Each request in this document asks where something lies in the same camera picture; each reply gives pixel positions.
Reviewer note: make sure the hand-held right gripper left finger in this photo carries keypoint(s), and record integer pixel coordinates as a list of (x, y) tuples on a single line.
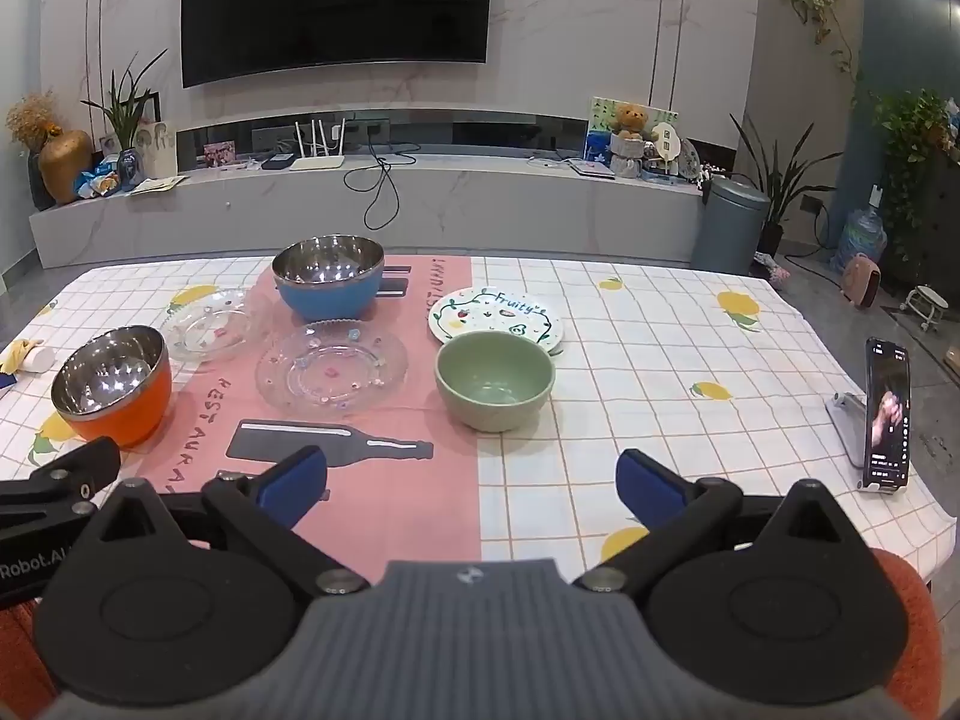
[(294, 487)]

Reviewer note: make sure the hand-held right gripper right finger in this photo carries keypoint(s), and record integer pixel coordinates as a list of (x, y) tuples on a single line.
[(646, 487)]

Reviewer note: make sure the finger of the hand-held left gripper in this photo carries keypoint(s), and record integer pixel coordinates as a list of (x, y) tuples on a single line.
[(67, 469)]

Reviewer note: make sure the orange steel bowl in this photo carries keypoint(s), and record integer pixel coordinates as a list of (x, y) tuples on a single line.
[(127, 412)]

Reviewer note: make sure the beaded clear glass plate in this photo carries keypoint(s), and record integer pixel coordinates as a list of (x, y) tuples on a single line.
[(334, 371)]

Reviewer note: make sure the green ceramic bowl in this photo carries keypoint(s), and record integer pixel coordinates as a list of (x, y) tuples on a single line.
[(495, 390)]

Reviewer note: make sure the deep clear glass plate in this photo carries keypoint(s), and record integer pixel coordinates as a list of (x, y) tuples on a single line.
[(206, 326)]

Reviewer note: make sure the blue steel bowl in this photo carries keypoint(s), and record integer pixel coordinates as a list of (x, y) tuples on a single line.
[(330, 292)]

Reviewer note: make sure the white painted ceramic plate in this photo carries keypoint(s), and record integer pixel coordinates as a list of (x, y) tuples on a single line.
[(487, 311)]

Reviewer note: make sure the pink bottle print mat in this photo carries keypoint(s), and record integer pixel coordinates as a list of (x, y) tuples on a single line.
[(390, 480)]

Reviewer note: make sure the yellow and white wrapper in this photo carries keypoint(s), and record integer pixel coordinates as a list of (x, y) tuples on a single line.
[(34, 360)]

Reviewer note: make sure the white phone stand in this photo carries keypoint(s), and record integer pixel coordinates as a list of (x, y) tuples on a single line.
[(846, 420)]

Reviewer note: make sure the patterned slippers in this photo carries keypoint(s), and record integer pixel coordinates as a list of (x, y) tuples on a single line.
[(772, 268)]

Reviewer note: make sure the grey trash can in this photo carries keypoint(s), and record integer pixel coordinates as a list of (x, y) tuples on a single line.
[(727, 229)]

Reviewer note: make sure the blue snack bag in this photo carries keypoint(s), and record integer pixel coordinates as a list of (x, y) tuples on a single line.
[(97, 181)]

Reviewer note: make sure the orange fuzzy cloth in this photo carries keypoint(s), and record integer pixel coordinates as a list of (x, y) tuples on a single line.
[(911, 615)]

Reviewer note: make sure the pink space heater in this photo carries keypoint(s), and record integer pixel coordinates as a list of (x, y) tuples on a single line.
[(861, 281)]

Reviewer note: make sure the stack of papers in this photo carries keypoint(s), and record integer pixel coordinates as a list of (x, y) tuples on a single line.
[(159, 184)]

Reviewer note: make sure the golden vase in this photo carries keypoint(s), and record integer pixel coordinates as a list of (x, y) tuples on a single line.
[(66, 165)]

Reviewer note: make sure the grey laptop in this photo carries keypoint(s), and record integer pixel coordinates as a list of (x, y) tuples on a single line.
[(592, 169)]

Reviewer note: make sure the marble television console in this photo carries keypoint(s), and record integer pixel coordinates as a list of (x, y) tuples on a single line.
[(487, 202)]

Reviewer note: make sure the white router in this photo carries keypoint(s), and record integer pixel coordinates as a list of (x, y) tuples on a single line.
[(317, 161)]

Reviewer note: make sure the black set-top box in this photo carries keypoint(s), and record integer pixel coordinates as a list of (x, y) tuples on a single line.
[(277, 160)]

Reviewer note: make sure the blue water jug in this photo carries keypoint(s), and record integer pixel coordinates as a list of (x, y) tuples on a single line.
[(861, 236)]

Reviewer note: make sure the white drawing card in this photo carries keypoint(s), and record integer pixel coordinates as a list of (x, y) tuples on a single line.
[(157, 150)]

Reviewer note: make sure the long leaf potted plant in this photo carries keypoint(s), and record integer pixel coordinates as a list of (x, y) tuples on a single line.
[(776, 180)]

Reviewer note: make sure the small white stool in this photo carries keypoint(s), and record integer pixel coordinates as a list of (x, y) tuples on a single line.
[(926, 304)]

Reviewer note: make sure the round white hand fan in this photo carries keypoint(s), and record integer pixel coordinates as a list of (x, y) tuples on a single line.
[(666, 146)]

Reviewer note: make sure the small photo print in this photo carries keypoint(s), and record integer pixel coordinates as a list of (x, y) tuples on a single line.
[(219, 154)]

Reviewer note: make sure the dried flower bunch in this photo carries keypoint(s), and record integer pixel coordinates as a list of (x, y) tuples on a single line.
[(31, 120)]

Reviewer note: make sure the green plant in glass vase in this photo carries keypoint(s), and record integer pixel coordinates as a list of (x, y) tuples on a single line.
[(127, 112)]

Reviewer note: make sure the brown teddy bear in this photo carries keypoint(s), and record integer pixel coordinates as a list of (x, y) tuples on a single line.
[(628, 124)]

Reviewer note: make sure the dark cabinet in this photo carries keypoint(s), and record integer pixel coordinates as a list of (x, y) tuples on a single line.
[(926, 225)]

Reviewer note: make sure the bushy green potted plant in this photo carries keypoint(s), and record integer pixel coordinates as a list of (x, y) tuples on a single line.
[(911, 124)]

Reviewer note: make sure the hanging vine plant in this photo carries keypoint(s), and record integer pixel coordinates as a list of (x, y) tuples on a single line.
[(821, 15)]

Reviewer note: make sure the black wall television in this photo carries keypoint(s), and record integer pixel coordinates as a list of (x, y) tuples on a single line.
[(337, 0)]

